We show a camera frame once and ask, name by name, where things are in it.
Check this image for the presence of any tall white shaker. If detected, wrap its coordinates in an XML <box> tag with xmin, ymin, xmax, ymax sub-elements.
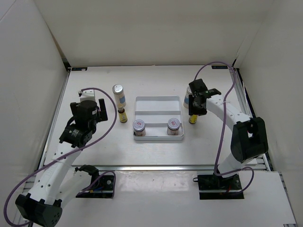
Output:
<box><xmin>112</xmin><ymin>84</ymin><xmax>126</xmax><ymax>107</ymax></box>
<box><xmin>183</xmin><ymin>86</ymin><xmax>192</xmax><ymax>108</ymax></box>

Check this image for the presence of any front aluminium rail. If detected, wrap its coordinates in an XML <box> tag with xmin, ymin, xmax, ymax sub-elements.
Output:
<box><xmin>40</xmin><ymin>163</ymin><xmax>268</xmax><ymax>172</ymax></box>

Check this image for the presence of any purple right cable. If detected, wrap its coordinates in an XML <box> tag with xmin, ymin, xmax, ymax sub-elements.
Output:
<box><xmin>194</xmin><ymin>61</ymin><xmax>255</xmax><ymax>194</ymax></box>

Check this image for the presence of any red-lid jar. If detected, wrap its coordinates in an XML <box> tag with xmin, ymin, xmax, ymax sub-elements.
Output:
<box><xmin>167</xmin><ymin>118</ymin><xmax>181</xmax><ymax>136</ymax></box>
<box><xmin>133</xmin><ymin>119</ymin><xmax>146</xmax><ymax>136</ymax></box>

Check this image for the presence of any aluminium rail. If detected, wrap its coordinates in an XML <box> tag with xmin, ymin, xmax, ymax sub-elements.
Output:
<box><xmin>35</xmin><ymin>68</ymin><xmax>71</xmax><ymax>175</ymax></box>
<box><xmin>40</xmin><ymin>163</ymin><xmax>268</xmax><ymax>172</ymax></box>
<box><xmin>231</xmin><ymin>68</ymin><xmax>270</xmax><ymax>171</ymax></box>

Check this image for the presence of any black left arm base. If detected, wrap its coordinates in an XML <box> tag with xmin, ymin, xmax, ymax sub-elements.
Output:
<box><xmin>75</xmin><ymin>165</ymin><xmax>116</xmax><ymax>199</ymax></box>

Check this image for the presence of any left aluminium rail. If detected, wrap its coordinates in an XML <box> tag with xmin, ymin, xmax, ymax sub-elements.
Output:
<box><xmin>35</xmin><ymin>68</ymin><xmax>71</xmax><ymax>175</ymax></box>

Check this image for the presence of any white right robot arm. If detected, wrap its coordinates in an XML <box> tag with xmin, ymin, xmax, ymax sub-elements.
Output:
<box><xmin>188</xmin><ymin>79</ymin><xmax>268</xmax><ymax>189</ymax></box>

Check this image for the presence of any white divided tray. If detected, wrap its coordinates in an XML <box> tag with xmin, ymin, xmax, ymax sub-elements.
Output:
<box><xmin>134</xmin><ymin>96</ymin><xmax>185</xmax><ymax>142</ymax></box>

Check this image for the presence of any small yellow bottle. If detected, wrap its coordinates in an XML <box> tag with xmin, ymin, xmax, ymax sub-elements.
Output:
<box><xmin>117</xmin><ymin>107</ymin><xmax>128</xmax><ymax>123</ymax></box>
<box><xmin>188</xmin><ymin>114</ymin><xmax>198</xmax><ymax>124</ymax></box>

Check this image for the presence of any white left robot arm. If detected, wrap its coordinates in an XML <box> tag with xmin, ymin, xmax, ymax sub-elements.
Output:
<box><xmin>15</xmin><ymin>99</ymin><xmax>108</xmax><ymax>227</ymax></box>

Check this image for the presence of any blue corner label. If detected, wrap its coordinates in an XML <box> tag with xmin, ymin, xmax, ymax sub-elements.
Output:
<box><xmin>71</xmin><ymin>67</ymin><xmax>88</xmax><ymax>71</ymax></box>
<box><xmin>212</xmin><ymin>65</ymin><xmax>228</xmax><ymax>70</ymax></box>

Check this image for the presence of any left blue corner label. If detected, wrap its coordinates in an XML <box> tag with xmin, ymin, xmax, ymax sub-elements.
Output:
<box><xmin>71</xmin><ymin>67</ymin><xmax>88</xmax><ymax>71</ymax></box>

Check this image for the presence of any right blue corner label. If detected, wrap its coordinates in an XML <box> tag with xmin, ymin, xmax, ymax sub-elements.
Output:
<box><xmin>212</xmin><ymin>65</ymin><xmax>228</xmax><ymax>70</ymax></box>

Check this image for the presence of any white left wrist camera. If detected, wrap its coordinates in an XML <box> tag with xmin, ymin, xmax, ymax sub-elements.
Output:
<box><xmin>78</xmin><ymin>89</ymin><xmax>96</xmax><ymax>103</ymax></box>

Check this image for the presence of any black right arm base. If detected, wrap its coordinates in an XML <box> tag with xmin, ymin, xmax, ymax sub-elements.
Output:
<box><xmin>193</xmin><ymin>174</ymin><xmax>244</xmax><ymax>200</ymax></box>

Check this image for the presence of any right aluminium rail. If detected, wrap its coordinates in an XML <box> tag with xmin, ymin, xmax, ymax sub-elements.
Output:
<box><xmin>231</xmin><ymin>68</ymin><xmax>270</xmax><ymax>171</ymax></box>

